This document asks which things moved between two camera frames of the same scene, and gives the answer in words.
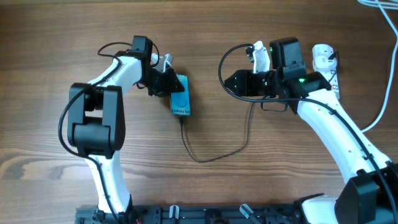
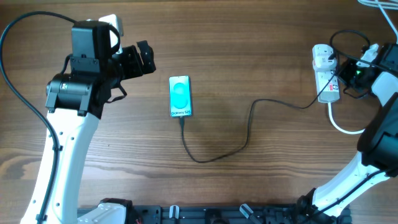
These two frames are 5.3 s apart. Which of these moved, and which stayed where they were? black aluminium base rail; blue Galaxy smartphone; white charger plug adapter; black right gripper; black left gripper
Moved: black right gripper; black left gripper
Stayed: blue Galaxy smartphone; black aluminium base rail; white charger plug adapter
